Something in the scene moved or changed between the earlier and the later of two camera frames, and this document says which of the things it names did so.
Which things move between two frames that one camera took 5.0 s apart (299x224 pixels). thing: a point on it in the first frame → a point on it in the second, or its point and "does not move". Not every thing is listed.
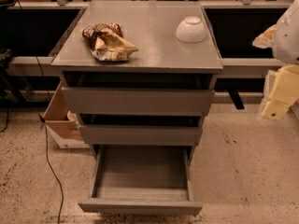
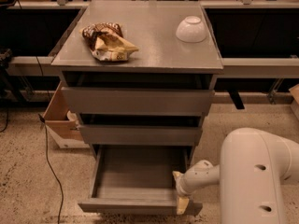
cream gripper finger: [264, 39] → [181, 203]
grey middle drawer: [136, 129] does not move
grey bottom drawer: [147, 179] does not move
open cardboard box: [63, 126] does not move
